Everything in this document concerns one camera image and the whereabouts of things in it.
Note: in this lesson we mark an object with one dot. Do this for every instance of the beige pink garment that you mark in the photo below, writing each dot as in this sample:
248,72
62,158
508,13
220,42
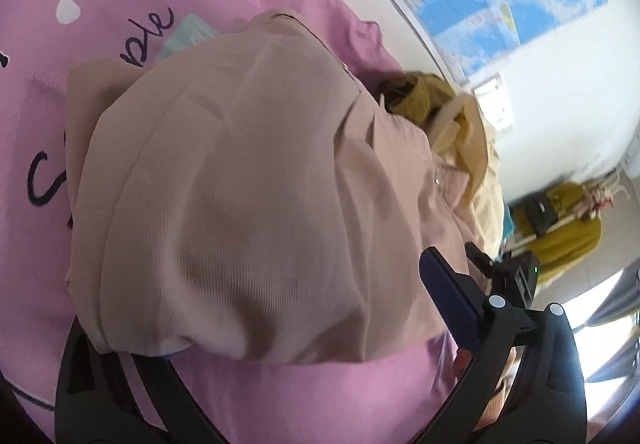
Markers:
250,199

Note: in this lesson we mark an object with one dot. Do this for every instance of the white wall socket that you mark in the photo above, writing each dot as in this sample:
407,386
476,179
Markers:
495,101

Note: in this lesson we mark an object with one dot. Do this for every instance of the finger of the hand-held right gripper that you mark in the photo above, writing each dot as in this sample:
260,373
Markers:
477,259

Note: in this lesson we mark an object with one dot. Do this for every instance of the light blue cloth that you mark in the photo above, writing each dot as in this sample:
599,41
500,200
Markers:
187,36

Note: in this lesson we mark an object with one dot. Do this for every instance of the mustard knit garment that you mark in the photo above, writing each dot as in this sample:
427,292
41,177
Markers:
425,93

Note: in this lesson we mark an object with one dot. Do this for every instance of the white drying rack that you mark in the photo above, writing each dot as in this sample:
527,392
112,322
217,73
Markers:
607,186

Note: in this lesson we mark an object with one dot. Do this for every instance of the small black object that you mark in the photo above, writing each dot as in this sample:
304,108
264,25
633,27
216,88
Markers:
540,216

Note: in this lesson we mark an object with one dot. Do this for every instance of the grey curtain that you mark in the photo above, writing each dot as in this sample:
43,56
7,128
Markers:
615,314

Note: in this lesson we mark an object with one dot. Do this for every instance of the mustard yellow cloth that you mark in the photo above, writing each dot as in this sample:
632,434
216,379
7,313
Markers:
565,244

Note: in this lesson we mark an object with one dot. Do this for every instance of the cream garment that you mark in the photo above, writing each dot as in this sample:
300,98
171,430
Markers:
487,204

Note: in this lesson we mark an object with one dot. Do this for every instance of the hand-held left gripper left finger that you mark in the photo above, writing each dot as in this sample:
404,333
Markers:
107,399

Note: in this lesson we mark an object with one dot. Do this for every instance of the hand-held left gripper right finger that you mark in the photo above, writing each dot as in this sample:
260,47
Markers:
450,294

